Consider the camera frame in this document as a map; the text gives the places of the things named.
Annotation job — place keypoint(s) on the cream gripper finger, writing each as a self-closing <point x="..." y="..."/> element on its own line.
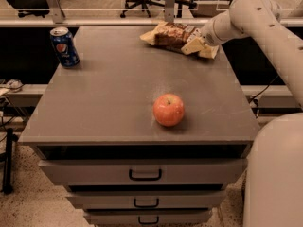
<point x="193" y="46"/>

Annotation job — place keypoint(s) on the brown chip bag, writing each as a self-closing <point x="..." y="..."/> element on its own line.
<point x="173" y="36"/>

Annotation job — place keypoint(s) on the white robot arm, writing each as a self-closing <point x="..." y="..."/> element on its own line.
<point x="274" y="183"/>

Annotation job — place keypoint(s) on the red apple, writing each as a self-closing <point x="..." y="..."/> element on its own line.
<point x="168" y="110"/>

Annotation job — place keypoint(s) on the black office chair centre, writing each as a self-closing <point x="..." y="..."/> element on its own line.
<point x="131" y="4"/>

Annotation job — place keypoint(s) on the grey drawer cabinet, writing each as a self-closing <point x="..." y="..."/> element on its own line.
<point x="95" y="122"/>

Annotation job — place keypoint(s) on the blue pepsi can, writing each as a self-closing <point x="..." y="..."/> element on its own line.
<point x="62" y="41"/>

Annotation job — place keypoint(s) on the black stand left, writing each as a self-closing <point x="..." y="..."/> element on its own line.
<point x="6" y="158"/>

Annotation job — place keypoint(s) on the top drawer black handle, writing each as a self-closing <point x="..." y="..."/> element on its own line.
<point x="141" y="176"/>

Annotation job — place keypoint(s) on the drawer black handle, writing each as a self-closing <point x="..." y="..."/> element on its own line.
<point x="145" y="203"/>
<point x="148" y="220"/>
<point x="141" y="176"/>

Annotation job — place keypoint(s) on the middle drawer black handle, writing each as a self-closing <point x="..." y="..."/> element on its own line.
<point x="145" y="203"/>

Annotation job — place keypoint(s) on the bottom drawer black handle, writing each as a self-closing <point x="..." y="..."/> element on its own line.
<point x="148" y="220"/>

